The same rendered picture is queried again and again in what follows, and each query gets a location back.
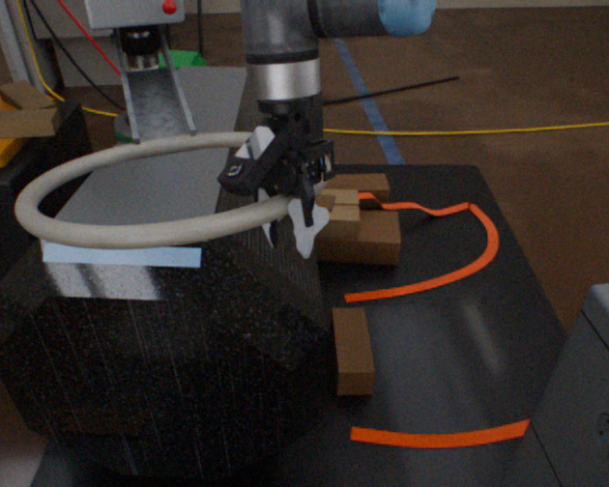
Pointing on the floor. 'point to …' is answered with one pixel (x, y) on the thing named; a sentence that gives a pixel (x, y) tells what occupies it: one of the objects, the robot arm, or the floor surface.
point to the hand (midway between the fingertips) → (285, 246)
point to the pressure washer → (186, 51)
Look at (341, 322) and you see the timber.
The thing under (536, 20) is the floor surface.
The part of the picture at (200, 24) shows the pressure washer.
